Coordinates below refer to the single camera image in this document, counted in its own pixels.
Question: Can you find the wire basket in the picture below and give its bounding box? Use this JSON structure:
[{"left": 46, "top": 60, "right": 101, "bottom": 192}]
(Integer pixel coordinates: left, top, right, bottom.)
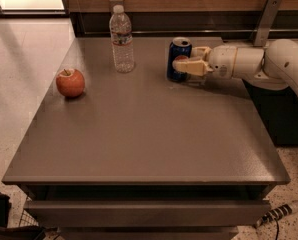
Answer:
[{"left": 18, "top": 208, "right": 39, "bottom": 227}]

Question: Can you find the blue pepsi can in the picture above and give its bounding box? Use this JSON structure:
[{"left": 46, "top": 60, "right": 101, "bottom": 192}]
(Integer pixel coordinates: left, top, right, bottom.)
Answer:
[{"left": 167, "top": 37, "right": 192, "bottom": 82}]

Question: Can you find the clear plastic water bottle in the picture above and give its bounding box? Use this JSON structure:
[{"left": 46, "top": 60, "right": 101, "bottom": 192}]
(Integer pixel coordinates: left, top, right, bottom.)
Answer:
[{"left": 109, "top": 4, "right": 135, "bottom": 73}]

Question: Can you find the grey cabinet drawer front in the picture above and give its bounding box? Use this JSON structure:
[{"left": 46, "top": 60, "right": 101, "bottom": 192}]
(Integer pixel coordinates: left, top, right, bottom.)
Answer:
[{"left": 25, "top": 200, "right": 270, "bottom": 227}]

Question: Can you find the red apple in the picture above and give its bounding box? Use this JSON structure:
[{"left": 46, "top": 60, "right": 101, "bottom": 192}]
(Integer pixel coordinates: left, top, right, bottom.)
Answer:
[{"left": 56, "top": 69, "right": 85, "bottom": 98}]

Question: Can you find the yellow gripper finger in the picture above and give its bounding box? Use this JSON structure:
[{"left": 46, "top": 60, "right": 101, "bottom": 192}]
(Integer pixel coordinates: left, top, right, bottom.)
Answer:
[
  {"left": 191, "top": 46, "right": 211, "bottom": 60},
  {"left": 172, "top": 60, "right": 213, "bottom": 77}
]

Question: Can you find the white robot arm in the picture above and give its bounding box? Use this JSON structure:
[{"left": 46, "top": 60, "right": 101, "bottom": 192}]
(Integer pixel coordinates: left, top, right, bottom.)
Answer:
[{"left": 172, "top": 39, "right": 298, "bottom": 97}]

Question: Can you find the metal bracket right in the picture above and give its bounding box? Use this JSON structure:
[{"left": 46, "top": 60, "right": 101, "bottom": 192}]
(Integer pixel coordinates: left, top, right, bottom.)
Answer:
[{"left": 253, "top": 0, "right": 282, "bottom": 47}]

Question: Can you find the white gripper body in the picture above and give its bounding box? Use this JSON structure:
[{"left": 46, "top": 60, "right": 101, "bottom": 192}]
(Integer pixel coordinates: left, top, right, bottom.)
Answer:
[{"left": 208, "top": 45, "right": 237, "bottom": 79}]

